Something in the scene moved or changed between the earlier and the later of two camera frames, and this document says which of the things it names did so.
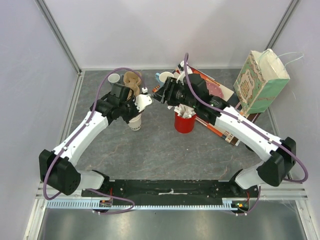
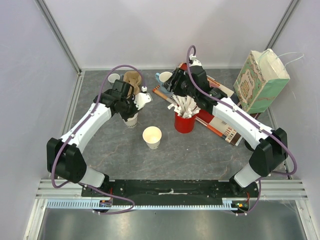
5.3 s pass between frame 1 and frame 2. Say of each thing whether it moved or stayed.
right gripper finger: moved
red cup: stayed
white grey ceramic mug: stayed
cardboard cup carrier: stayed
